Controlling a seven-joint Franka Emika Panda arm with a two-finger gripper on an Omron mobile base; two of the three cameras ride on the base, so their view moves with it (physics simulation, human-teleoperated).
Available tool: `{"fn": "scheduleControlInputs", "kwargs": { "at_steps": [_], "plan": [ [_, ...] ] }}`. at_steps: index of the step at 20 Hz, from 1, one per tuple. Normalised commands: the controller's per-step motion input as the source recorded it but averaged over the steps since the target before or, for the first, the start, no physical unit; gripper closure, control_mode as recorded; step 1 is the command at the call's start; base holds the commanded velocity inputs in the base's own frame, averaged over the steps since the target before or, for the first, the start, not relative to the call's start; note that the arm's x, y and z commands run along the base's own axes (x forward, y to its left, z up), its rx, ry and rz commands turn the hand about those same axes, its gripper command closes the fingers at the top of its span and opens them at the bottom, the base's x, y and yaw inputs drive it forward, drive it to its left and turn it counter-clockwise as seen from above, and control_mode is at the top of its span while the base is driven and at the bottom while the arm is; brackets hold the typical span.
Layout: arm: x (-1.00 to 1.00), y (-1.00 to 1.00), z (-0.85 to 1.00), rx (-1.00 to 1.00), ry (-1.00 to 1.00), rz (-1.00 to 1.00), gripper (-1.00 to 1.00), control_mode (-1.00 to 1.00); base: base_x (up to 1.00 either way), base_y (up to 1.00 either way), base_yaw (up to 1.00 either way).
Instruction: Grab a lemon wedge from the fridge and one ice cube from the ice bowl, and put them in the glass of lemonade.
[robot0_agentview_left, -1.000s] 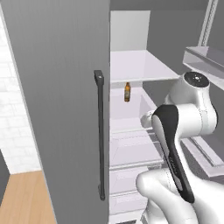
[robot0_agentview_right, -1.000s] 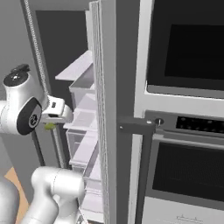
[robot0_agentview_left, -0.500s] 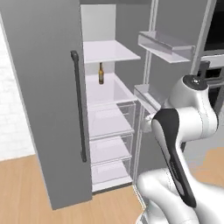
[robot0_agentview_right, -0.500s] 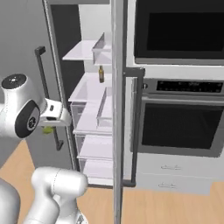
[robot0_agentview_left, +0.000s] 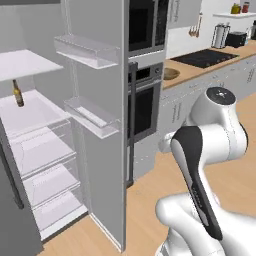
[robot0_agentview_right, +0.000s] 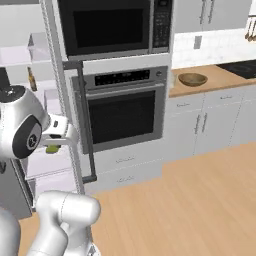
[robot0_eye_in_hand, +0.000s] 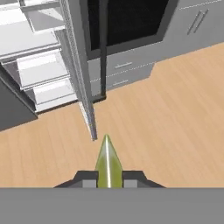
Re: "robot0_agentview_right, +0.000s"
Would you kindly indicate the white oven cabinet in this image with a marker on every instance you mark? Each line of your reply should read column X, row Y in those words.
column 133, row 166

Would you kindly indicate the steel built-in oven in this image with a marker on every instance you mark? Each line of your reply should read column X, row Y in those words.
column 123, row 113

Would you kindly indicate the black steel microwave oven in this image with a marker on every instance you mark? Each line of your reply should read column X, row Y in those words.
column 110, row 26

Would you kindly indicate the clear fridge shelf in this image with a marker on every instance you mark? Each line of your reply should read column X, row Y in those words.
column 40, row 46

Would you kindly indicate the wooden bowl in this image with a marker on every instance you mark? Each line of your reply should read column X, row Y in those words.
column 192, row 80

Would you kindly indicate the white range hood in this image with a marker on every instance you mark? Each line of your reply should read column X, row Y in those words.
column 252, row 8

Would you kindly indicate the white base cupboards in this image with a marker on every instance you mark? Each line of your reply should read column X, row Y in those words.
column 213, row 123

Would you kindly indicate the yellow-green lemon wedge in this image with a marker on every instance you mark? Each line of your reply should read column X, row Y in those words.
column 52, row 149

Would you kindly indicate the brown bottle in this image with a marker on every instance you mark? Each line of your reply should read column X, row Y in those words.
column 32, row 80

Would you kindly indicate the white open fridge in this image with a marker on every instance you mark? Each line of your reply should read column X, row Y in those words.
column 16, row 36

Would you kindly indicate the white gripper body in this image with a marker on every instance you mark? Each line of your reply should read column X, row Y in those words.
column 72, row 136

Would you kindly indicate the white fridge drawer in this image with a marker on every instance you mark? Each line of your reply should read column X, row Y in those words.
column 53, row 181

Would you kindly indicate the wooden hanging utensil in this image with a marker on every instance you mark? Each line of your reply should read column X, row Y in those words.
column 253, row 33
column 247, row 31

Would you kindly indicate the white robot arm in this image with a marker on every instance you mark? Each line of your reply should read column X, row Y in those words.
column 20, row 133

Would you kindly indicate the black hob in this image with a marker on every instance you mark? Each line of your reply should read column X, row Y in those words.
column 241, row 68

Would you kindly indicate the fridge door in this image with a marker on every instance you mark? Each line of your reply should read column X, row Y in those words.
column 59, row 76

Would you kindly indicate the white wall cupboards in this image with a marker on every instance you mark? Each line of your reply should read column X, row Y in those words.
column 226, row 13

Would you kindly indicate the grey wall socket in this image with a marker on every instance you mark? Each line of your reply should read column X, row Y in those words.
column 198, row 42

